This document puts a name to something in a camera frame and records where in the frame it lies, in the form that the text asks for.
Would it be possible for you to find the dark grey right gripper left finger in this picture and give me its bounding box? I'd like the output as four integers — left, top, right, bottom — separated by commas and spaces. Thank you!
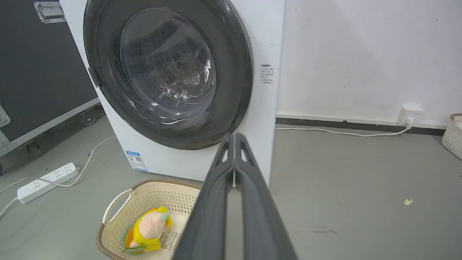
172, 133, 235, 260

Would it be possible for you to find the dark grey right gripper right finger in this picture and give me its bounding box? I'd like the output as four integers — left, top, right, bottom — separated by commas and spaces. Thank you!
235, 133, 298, 260

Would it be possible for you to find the white washing machine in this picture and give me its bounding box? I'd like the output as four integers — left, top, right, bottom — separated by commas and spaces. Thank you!
60, 0, 286, 188

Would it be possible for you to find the dark round washing machine door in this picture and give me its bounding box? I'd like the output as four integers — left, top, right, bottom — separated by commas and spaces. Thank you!
83, 0, 253, 151

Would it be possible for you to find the yellow plush doll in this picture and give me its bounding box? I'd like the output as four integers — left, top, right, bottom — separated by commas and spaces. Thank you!
123, 206, 173, 255

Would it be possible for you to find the cream plastic laundry basket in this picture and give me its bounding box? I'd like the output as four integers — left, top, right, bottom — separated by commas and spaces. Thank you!
96, 178, 201, 260

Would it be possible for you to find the white power strip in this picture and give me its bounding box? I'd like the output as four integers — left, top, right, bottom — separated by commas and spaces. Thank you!
17, 162, 80, 204

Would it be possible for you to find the white woven basket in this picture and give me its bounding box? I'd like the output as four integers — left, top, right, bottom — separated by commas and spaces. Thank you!
442, 113, 462, 160

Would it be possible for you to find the black flight case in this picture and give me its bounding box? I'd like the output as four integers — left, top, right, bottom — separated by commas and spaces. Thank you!
0, 0, 106, 175

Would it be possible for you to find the white wall socket plug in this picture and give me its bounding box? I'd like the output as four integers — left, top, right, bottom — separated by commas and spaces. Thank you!
396, 105, 426, 127

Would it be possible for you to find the white power strip cable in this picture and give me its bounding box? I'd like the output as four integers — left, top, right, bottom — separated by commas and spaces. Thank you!
0, 177, 35, 219

